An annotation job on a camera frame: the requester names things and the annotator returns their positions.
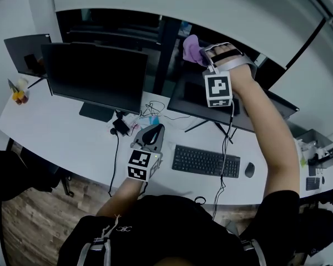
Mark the small black monitor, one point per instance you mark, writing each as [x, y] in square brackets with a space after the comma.
[328, 156]

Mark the small black mouse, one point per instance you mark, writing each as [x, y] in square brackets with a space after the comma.
[323, 180]

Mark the wide black monitor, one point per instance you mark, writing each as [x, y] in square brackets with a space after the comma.
[197, 98]

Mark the small black keyboard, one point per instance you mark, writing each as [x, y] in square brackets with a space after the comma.
[313, 183]

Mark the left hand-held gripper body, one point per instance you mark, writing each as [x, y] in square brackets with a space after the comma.
[138, 161]

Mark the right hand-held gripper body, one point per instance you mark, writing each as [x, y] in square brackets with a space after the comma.
[217, 87]

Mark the green packet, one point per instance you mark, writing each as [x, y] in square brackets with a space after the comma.
[302, 163]

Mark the blue tissue pack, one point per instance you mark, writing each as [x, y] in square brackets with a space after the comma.
[150, 120]

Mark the person's right forearm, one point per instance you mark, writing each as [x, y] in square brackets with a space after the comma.
[274, 148]

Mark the black monitor with splayed legs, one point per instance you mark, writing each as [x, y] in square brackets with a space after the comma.
[22, 54]

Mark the black power adapter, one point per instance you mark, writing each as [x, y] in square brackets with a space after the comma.
[120, 125]

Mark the person's black clothing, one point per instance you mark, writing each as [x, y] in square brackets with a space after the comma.
[166, 229]

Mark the orange snack cups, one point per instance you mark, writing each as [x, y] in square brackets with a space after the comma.
[19, 96]

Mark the purple cloth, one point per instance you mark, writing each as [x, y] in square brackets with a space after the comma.
[191, 48]

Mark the black monitor with square base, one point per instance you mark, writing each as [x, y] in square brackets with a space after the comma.
[97, 76]

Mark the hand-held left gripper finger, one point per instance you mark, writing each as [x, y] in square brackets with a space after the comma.
[160, 145]
[137, 140]

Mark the large grey monitor back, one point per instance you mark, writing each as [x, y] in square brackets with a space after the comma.
[315, 137]

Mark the person's left forearm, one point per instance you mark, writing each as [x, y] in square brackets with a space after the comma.
[122, 195]

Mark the person's right hand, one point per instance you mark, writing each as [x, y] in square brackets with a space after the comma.
[220, 49]

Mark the black office chair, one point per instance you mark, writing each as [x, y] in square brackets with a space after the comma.
[19, 173]
[327, 226]

